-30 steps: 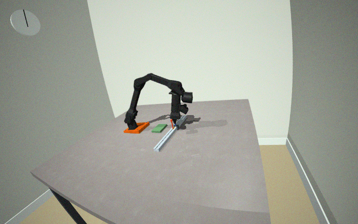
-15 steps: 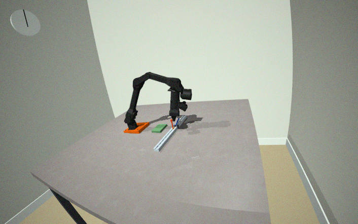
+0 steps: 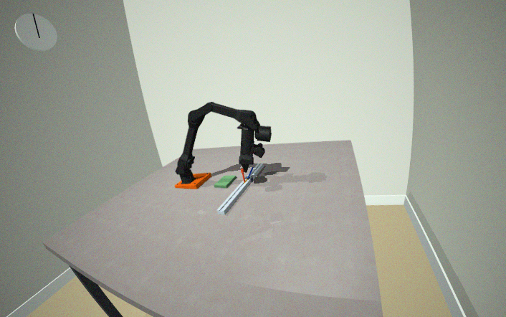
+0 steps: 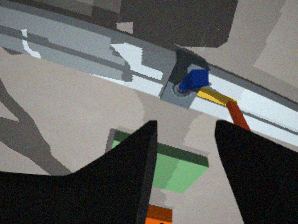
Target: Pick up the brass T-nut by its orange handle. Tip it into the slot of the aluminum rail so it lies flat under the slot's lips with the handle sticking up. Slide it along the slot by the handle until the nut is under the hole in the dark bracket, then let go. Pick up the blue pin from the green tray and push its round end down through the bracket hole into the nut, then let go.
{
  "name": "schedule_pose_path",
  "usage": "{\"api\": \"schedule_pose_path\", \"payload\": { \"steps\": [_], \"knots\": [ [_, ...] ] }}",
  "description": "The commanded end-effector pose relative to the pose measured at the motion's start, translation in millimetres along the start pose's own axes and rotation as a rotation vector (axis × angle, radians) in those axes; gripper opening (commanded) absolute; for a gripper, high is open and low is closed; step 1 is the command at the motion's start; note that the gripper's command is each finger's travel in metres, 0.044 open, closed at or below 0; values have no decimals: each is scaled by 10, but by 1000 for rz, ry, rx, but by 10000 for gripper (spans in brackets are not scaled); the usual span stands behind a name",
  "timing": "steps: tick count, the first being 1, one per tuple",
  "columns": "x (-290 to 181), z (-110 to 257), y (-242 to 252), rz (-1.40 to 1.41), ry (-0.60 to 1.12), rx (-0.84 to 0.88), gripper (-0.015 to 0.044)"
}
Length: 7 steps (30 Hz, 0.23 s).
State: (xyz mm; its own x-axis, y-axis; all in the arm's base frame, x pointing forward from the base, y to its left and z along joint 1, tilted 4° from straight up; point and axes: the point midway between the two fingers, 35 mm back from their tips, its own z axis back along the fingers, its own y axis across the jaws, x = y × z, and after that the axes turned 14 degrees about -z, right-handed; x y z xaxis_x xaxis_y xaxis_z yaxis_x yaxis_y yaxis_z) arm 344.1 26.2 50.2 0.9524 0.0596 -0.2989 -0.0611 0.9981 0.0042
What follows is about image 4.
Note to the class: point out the blue pin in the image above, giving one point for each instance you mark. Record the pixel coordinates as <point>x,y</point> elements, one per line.
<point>196,78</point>

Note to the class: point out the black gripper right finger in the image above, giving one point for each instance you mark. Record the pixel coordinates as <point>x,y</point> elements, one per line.
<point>262,174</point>

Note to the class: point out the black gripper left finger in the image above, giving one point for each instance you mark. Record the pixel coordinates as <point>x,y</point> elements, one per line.
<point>113,189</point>

